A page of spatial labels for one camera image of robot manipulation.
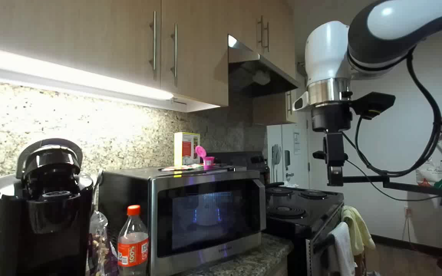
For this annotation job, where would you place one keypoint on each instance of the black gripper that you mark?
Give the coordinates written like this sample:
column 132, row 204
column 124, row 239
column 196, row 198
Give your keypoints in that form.
column 333, row 116

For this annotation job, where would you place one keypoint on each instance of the coke bottle with orange cap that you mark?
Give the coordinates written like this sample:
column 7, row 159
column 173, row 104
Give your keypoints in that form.
column 132, row 250

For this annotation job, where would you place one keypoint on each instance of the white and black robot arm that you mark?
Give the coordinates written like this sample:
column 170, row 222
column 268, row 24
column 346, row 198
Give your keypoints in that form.
column 328, row 50

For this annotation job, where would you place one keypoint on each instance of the white refrigerator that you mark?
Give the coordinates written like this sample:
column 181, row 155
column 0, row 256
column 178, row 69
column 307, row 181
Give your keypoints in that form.
column 294, row 147

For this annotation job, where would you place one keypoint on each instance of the black electric stove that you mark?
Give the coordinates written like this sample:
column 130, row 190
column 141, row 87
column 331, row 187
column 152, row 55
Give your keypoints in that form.
column 291, row 208

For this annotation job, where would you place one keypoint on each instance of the yellow hanging towel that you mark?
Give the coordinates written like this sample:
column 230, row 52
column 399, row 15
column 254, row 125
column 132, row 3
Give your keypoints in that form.
column 359, row 230

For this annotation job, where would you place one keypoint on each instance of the white hanging towel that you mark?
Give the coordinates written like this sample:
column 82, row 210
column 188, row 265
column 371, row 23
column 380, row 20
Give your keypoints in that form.
column 343, row 250

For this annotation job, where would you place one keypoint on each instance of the pink coffee pod cup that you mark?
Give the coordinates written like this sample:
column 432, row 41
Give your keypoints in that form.
column 207, row 162

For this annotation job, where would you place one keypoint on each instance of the steel range hood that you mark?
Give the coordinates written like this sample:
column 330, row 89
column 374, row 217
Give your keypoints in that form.
column 256, row 70

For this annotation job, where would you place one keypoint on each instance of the stainless steel microwave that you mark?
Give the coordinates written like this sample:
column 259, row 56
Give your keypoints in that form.
column 205, row 214

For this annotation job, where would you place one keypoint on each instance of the white box with red print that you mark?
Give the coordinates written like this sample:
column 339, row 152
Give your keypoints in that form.
column 185, row 147

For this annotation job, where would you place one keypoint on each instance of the beige cabinet above range hood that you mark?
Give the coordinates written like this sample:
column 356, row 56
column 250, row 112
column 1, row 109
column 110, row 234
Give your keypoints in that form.
column 245, row 20

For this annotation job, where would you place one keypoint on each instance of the black coffee maker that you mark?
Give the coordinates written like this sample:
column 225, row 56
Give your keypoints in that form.
column 41, row 204

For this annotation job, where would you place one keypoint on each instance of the black camera on stand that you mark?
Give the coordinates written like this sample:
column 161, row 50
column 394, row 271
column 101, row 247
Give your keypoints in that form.
column 317, row 155

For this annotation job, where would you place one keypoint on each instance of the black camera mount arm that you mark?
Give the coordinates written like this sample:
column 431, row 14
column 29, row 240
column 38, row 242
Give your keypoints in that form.
column 383, row 179

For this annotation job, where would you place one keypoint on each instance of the wide beige wall cabinet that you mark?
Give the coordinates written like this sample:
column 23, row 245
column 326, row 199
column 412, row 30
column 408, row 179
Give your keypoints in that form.
column 52, row 30

